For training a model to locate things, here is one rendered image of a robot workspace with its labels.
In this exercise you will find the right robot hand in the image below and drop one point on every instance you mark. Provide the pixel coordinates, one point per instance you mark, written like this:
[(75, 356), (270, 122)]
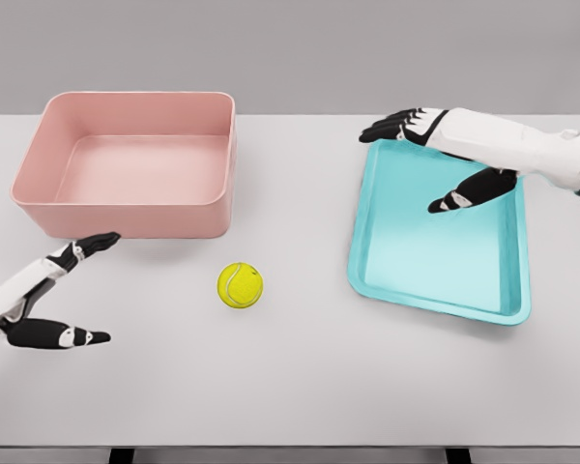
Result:
[(469, 140)]

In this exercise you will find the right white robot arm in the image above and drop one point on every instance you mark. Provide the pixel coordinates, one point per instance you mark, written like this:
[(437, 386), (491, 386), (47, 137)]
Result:
[(560, 154)]

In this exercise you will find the pink plastic basket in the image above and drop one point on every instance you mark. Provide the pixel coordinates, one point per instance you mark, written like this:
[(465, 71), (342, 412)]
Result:
[(140, 174)]

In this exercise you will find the blue plastic tray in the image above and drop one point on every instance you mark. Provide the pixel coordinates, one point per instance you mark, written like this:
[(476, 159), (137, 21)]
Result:
[(440, 270)]

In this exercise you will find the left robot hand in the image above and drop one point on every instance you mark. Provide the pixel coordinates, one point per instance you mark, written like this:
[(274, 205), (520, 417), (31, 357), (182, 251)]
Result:
[(14, 290)]

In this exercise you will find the yellow tennis ball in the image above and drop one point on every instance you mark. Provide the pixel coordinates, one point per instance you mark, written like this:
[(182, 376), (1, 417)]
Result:
[(240, 284)]

